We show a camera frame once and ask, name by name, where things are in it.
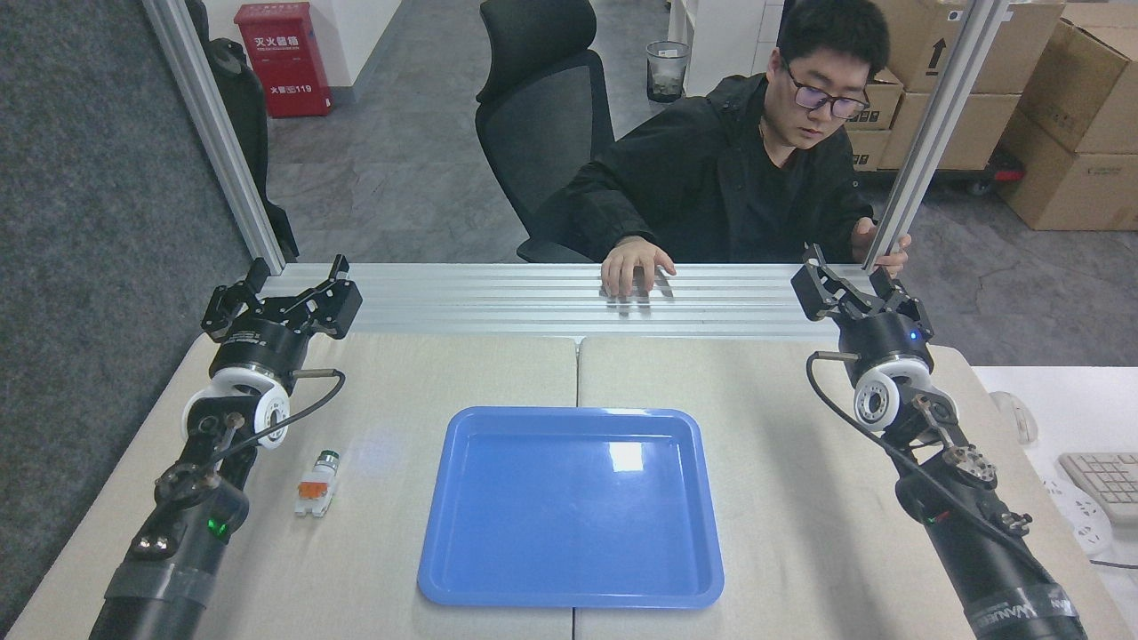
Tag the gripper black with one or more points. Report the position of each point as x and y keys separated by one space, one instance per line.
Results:
x=885 y=338
x=262 y=342

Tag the blue plastic tray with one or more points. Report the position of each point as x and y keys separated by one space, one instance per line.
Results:
x=569 y=516

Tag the person's left hand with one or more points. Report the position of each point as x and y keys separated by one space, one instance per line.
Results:
x=864 y=236

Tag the person's right hand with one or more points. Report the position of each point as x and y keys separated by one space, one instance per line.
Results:
x=633 y=265

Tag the small printed cardboard box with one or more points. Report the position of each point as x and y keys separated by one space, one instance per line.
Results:
x=869 y=149
x=882 y=102

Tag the person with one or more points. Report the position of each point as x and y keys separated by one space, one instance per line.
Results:
x=711 y=178

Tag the wide cardboard box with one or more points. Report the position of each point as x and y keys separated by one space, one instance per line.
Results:
x=978 y=133

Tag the white computer mouse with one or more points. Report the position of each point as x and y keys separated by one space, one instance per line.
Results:
x=1015 y=416

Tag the red fire extinguisher box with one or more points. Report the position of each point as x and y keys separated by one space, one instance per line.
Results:
x=284 y=62

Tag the white cabinet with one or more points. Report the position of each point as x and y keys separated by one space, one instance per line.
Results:
x=725 y=44

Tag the grey mesh waste bin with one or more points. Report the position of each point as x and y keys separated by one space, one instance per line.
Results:
x=668 y=71

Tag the large cardboard box with arrow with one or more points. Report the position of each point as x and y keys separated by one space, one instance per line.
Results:
x=1013 y=44

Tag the white keyboard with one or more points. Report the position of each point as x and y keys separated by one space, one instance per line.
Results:
x=1107 y=484

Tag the black mesh office chair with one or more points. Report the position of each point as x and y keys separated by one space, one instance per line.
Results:
x=542 y=116

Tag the white power strip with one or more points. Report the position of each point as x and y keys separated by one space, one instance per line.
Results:
x=1080 y=524

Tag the silver aluminium rail bed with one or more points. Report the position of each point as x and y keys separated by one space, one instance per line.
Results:
x=462 y=302

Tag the white orange switch part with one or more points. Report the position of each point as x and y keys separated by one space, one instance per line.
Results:
x=316 y=487

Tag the silver aluminium post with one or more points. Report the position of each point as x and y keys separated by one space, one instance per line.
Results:
x=213 y=133
x=942 y=116

